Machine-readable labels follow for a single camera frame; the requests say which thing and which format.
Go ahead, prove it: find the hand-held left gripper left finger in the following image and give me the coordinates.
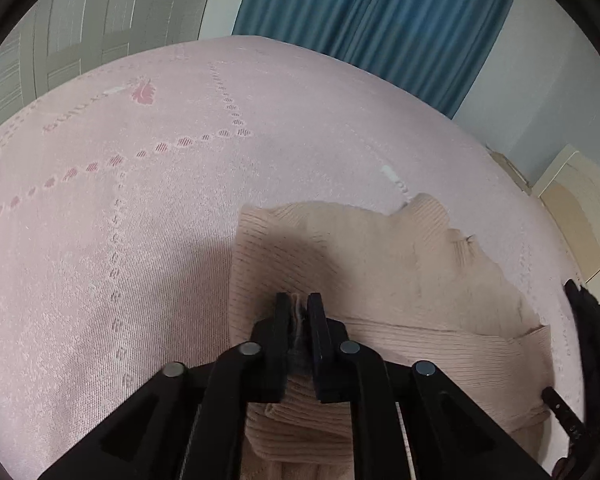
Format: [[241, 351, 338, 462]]
[[37, 292, 293, 480]]

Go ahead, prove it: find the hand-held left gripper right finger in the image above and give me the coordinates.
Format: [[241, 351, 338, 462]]
[[306, 292, 553, 480]]

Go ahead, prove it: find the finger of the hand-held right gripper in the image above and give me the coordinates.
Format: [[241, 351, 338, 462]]
[[541, 386, 587, 442]]

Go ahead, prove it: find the beige knit sweater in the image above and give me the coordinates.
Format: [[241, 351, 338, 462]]
[[228, 192, 553, 480]]

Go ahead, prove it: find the pink patterned bed sheet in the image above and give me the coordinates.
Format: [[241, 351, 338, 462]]
[[0, 35, 593, 480]]

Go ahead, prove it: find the beige bedside table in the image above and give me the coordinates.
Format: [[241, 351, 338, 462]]
[[485, 146, 532, 193]]

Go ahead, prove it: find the blue curtain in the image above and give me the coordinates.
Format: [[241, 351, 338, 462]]
[[231, 0, 523, 120]]

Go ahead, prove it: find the white wardrobe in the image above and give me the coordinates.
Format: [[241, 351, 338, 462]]
[[0, 0, 221, 136]]

